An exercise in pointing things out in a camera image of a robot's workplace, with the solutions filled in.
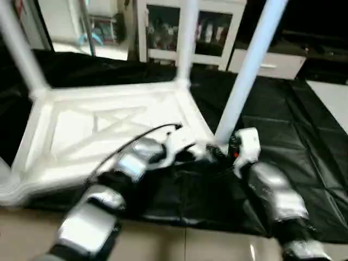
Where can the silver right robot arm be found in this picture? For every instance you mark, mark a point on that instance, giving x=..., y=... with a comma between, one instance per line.
x=274, y=190

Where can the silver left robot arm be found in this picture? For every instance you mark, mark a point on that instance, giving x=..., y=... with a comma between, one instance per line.
x=136, y=160

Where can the black work mat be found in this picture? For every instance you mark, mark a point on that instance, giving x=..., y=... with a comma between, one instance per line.
x=293, y=141

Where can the white drawer unit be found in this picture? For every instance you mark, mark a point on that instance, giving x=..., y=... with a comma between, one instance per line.
x=272, y=64

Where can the white plastic table top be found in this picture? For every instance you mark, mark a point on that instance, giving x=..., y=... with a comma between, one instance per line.
x=81, y=125

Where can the white glass-door cabinet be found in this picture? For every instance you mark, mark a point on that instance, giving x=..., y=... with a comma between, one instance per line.
x=157, y=27

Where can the teal storage box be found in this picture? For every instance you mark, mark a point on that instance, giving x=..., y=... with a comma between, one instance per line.
x=103, y=30

